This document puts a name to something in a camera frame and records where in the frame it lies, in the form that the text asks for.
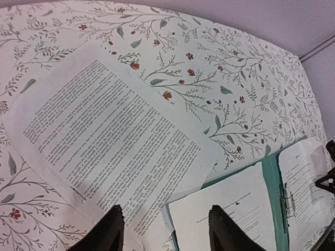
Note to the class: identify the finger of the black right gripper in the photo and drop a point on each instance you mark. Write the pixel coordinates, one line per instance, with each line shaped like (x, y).
(327, 181)

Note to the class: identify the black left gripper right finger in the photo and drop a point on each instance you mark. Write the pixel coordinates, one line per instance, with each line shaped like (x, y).
(224, 233)

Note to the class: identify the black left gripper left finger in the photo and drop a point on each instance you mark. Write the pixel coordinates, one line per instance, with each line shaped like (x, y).
(106, 235)

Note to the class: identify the white printed paper sheet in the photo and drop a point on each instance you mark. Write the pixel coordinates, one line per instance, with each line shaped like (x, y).
(243, 196)

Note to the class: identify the teal plastic folder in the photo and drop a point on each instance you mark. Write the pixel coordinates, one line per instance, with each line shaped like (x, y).
(273, 179)

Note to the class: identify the white paper stack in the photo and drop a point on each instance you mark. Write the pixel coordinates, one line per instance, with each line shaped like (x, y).
(101, 136)

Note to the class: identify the metal folder clip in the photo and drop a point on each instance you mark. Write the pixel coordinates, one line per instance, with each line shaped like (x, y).
(288, 206)

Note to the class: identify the floral patterned table mat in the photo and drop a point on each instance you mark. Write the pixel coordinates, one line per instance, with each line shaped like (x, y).
(249, 97)

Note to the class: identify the aluminium corner post right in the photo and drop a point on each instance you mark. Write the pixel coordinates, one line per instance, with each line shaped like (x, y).
(326, 42)

